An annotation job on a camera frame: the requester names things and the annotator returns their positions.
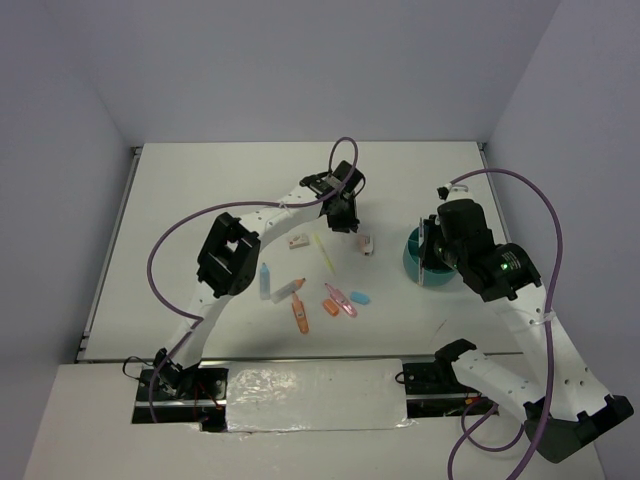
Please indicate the white eraser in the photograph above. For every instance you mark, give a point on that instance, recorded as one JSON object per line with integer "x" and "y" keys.
{"x": 297, "y": 241}

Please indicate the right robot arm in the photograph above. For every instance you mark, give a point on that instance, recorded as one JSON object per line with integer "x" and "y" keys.
{"x": 565, "y": 407}

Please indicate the blue marker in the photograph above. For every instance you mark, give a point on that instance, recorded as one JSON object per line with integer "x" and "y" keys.
{"x": 264, "y": 282}

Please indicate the pink highlighter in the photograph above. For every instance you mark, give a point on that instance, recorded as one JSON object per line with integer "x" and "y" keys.
{"x": 341, "y": 301}

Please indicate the blue eraser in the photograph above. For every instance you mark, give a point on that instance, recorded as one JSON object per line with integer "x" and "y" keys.
{"x": 360, "y": 298}

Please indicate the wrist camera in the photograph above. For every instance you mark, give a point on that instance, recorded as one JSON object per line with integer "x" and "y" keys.
{"x": 450, "y": 192}
{"x": 320, "y": 184}

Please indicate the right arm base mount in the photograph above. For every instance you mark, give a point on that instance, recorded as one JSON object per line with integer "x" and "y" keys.
{"x": 432, "y": 390}

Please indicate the teal round pen holder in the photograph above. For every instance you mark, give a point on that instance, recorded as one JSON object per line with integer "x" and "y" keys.
{"x": 435, "y": 273}

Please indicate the orange highlighter cap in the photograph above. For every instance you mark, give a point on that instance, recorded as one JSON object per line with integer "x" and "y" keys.
{"x": 331, "y": 307}

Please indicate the green highlighter pen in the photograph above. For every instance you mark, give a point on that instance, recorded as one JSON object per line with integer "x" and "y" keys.
{"x": 421, "y": 251}

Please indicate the orange highlighter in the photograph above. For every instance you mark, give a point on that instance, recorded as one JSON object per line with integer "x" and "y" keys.
{"x": 300, "y": 314}

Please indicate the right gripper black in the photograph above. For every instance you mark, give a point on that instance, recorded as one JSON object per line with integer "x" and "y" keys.
{"x": 429, "y": 257}

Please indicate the yellow highlighter pen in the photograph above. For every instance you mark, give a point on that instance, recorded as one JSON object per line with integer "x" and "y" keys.
{"x": 324, "y": 254}

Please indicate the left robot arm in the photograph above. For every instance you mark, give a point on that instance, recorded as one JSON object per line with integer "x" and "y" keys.
{"x": 228, "y": 260}

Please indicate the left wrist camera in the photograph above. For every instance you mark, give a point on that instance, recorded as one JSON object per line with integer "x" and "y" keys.
{"x": 320, "y": 184}

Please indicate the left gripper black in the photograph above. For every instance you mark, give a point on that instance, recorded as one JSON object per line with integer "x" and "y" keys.
{"x": 350, "y": 222}

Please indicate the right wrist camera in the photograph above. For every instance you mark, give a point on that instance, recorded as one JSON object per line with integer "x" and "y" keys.
{"x": 450, "y": 192}

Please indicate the silver foil sheet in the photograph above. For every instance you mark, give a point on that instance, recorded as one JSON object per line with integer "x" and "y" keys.
{"x": 329, "y": 395}

